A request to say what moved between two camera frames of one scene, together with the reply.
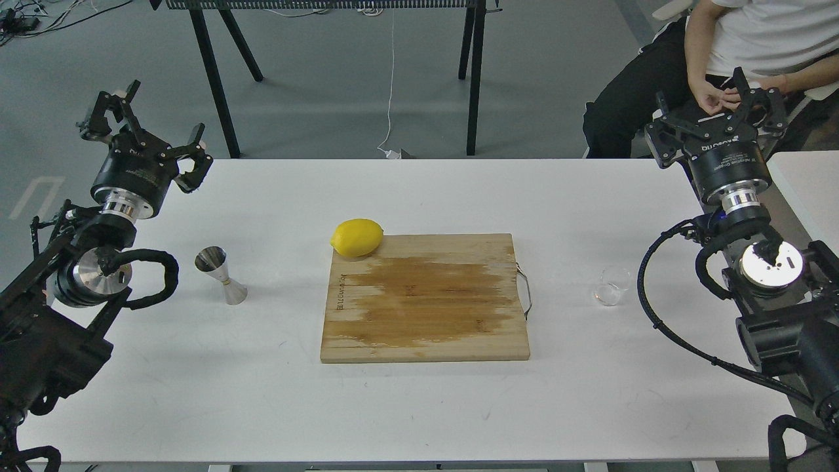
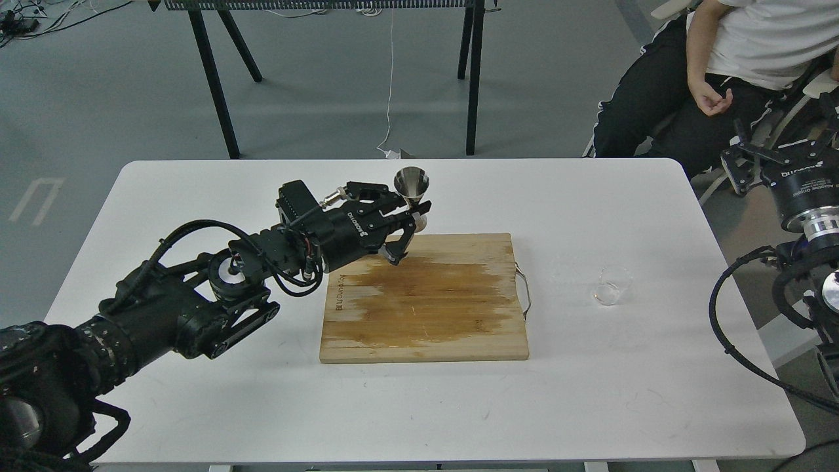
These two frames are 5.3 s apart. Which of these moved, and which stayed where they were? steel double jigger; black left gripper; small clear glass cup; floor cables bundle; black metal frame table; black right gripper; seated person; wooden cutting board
Moved: black left gripper; black right gripper; steel double jigger
Stayed: small clear glass cup; black metal frame table; seated person; floor cables bundle; wooden cutting board
